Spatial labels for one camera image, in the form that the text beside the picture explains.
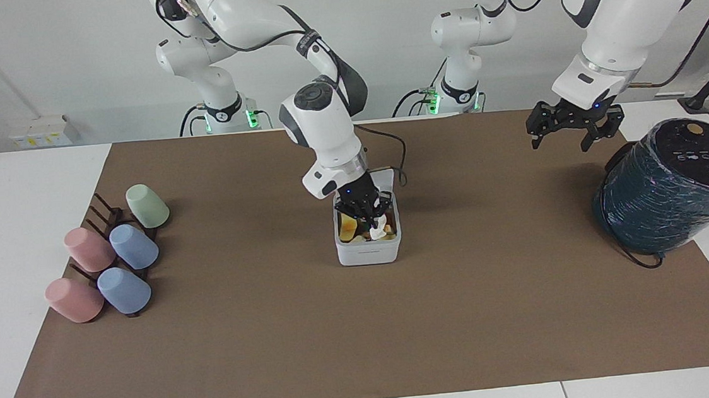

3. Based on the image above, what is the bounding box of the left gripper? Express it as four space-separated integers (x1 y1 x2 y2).
524 94 628 158

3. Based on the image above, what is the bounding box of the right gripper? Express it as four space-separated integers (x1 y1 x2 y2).
332 170 396 231

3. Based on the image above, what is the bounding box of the yellow orange trash piece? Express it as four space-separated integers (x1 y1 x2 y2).
338 214 360 243

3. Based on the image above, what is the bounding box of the dark teal round bin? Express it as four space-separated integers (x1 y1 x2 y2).
586 115 709 260

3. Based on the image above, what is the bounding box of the white square container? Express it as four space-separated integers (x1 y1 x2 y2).
329 168 404 268

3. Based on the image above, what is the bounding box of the green cup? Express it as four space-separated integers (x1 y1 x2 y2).
124 182 172 231

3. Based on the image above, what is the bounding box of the blue cup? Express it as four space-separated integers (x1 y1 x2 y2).
96 264 154 318
108 221 161 272

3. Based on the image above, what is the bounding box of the dark brown cup rack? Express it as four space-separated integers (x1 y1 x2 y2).
63 188 165 323

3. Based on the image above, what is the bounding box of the pink cup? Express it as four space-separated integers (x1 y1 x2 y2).
63 225 118 275
44 274 107 326

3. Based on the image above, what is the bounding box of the white socket box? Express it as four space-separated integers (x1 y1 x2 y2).
6 113 82 151

